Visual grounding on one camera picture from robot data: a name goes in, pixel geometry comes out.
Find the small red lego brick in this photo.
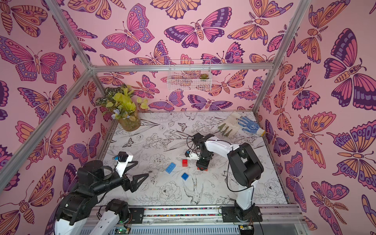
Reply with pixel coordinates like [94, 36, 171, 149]
[182, 159, 188, 167]

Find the small blue lego brick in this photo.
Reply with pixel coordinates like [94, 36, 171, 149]
[181, 173, 189, 181]

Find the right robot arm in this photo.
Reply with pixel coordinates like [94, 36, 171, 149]
[187, 133, 264, 221]

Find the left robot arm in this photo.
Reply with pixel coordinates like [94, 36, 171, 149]
[54, 160, 149, 235]

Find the long blue lego brick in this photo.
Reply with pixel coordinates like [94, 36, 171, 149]
[165, 163, 176, 174]

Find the green beige work glove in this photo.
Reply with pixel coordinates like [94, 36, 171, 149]
[217, 112, 242, 138]

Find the blue work glove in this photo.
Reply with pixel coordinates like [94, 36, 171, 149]
[238, 116, 265, 137]

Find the potted green plant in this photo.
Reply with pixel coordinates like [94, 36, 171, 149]
[96, 84, 148, 132]

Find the small succulent in basket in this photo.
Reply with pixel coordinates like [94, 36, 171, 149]
[200, 74, 209, 80]

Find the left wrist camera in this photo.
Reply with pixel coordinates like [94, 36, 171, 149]
[114, 151, 134, 177]

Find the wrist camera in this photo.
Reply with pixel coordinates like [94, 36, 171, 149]
[114, 151, 134, 177]
[185, 150, 200, 160]

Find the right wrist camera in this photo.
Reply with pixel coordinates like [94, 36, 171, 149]
[185, 150, 200, 160]

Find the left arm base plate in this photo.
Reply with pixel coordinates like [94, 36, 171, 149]
[126, 208, 145, 224]

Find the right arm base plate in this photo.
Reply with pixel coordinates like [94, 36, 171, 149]
[220, 206, 263, 223]

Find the white vented cable duct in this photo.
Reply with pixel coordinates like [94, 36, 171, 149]
[66, 224, 241, 235]

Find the white wire basket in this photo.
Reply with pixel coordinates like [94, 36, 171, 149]
[165, 59, 212, 92]

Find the aluminium rail with beads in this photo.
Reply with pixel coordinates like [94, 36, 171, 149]
[63, 204, 303, 225]

